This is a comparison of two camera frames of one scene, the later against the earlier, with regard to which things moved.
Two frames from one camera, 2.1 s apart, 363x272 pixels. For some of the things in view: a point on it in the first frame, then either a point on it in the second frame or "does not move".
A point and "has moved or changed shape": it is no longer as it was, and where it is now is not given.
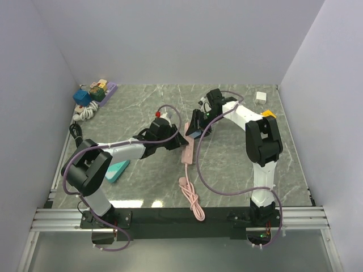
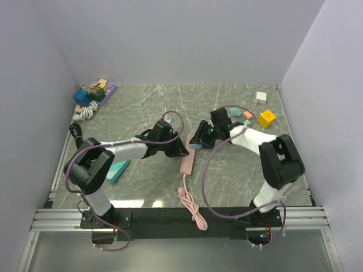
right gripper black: (194, 123) -> (201, 135)
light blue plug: (195, 134) has moved or changed shape
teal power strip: (114, 170) does not move
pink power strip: (185, 184) has moved or changed shape
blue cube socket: (81, 97) does not move
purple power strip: (111, 86) does not move
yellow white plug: (102, 84) does not move
